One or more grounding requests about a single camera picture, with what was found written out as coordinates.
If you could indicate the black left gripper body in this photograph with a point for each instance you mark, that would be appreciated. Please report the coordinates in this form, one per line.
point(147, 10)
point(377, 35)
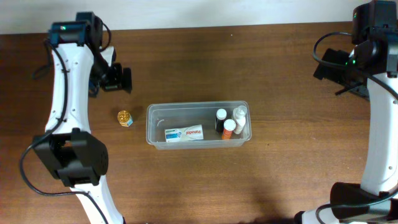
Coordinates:
point(125, 79)

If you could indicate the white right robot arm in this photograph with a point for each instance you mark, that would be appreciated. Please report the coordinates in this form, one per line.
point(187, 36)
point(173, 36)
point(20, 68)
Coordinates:
point(368, 71)

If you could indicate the white blue Panadol box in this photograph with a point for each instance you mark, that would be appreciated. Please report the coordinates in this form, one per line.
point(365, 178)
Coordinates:
point(191, 133)

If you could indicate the white calamine lotion bottle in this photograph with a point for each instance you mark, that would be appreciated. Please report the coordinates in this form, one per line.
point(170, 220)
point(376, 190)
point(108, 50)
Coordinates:
point(239, 116)

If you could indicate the orange Redoxon tablet tube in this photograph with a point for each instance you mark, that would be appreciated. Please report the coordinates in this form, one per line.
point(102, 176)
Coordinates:
point(229, 127)

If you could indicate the dark bottle white cap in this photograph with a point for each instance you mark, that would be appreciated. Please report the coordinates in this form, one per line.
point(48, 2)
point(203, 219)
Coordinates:
point(220, 119)

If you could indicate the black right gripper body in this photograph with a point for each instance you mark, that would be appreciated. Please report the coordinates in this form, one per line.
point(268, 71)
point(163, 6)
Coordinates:
point(325, 66)

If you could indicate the clear plastic container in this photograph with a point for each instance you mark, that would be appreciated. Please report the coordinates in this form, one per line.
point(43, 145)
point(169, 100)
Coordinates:
point(181, 115)

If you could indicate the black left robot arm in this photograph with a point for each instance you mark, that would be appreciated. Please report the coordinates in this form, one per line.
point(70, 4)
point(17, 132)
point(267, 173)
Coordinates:
point(68, 149)

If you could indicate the gold lid balm jar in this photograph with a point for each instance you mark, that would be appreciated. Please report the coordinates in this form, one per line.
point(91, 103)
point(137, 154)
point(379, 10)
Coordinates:
point(125, 119)

